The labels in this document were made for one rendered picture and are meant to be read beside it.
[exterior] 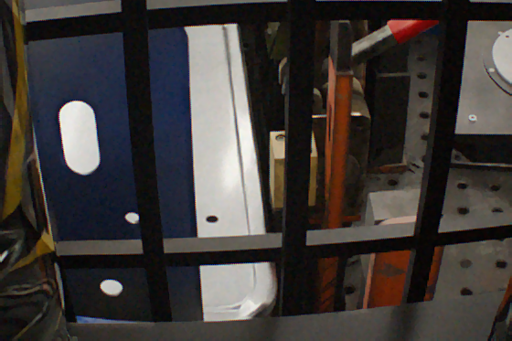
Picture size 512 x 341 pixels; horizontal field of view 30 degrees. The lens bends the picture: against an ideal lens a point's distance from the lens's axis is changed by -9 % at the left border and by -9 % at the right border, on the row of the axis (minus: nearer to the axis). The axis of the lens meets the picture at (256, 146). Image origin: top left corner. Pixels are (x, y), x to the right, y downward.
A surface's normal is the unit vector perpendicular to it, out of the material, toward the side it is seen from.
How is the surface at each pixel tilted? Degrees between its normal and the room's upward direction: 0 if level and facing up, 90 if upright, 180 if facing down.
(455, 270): 0
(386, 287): 90
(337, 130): 90
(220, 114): 0
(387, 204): 0
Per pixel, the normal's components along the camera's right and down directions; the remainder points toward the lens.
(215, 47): 0.00, -0.77
